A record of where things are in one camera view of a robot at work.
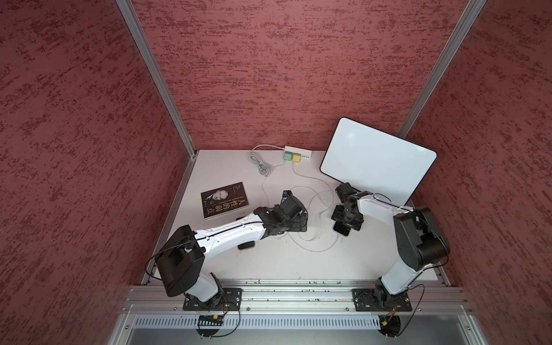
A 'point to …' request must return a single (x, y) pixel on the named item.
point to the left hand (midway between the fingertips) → (294, 225)
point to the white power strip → (305, 154)
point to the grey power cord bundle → (264, 169)
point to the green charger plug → (288, 155)
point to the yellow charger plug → (297, 157)
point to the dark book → (223, 200)
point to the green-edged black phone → (341, 228)
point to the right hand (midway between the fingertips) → (341, 224)
